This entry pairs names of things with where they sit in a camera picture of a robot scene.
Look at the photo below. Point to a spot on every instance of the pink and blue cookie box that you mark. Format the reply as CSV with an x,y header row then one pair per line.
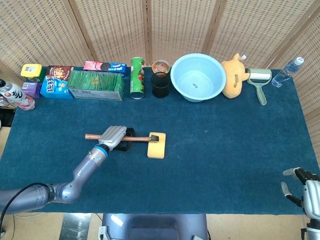
x,y
105,67

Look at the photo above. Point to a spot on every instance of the blue snack box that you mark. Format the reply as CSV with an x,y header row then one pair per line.
x,y
55,87

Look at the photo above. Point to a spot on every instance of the yellow lidded container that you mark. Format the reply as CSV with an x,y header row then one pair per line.
x,y
31,70

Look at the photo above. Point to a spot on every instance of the white drink bottle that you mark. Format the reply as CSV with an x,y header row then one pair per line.
x,y
15,95

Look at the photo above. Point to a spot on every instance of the yellow plush toy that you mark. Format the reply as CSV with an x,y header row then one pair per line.
x,y
232,80

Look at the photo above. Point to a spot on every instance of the black mesh pen cup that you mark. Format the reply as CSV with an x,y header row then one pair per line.
x,y
160,86

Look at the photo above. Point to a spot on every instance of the green lint roller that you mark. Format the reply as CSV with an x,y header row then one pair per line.
x,y
260,82

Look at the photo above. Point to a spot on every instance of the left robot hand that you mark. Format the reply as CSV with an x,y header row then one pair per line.
x,y
113,137

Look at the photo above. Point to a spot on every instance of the box of green packets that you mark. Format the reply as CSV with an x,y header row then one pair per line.
x,y
96,85

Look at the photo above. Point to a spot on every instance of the yellow sponge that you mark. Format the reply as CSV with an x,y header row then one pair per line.
x,y
157,148

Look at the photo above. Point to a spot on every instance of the folding woven screen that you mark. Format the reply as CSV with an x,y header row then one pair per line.
x,y
160,32

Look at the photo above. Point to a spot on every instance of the clear water bottle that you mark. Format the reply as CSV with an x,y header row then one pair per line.
x,y
285,73

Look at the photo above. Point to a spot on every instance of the purple small box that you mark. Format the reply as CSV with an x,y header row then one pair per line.
x,y
31,89

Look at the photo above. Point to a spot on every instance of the green chips can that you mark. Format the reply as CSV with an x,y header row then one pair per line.
x,y
137,78

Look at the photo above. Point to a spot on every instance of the blue table cloth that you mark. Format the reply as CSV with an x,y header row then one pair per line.
x,y
160,155

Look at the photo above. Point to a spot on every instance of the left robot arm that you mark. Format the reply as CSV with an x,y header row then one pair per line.
x,y
57,182

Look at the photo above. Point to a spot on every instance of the robot base body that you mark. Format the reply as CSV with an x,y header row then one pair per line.
x,y
155,226

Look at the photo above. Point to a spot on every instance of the brown pizza print box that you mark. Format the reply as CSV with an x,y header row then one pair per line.
x,y
60,72

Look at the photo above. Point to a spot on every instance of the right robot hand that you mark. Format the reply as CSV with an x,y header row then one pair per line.
x,y
310,195

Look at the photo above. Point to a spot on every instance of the light blue plastic basin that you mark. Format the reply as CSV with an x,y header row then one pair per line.
x,y
198,77

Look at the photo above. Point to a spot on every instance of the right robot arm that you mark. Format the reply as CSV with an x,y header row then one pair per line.
x,y
312,230

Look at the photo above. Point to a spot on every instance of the instant noodle cup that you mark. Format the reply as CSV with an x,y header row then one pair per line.
x,y
161,66

